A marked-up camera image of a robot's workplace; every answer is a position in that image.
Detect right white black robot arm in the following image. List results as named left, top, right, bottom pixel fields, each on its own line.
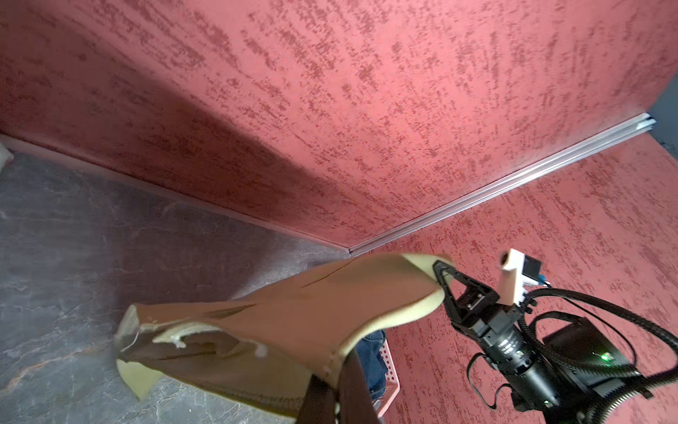
left=433, top=261, right=677, bottom=423

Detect olive green skirt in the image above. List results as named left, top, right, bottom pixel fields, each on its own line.
left=115, top=253, right=444, bottom=418

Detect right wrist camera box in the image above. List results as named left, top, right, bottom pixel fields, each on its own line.
left=497, top=248, right=546, bottom=307

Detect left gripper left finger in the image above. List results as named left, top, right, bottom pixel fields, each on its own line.
left=296, top=376, right=337, bottom=424

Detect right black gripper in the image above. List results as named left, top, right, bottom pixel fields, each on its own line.
left=433, top=261, right=561, bottom=411

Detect dark blue skirt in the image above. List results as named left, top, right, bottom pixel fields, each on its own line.
left=355, top=330, right=388, bottom=402

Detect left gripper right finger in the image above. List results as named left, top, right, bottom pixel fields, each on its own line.
left=337, top=351, right=380, bottom=424

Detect pink plastic basket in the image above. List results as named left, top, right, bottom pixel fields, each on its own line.
left=374, top=341, right=401, bottom=420

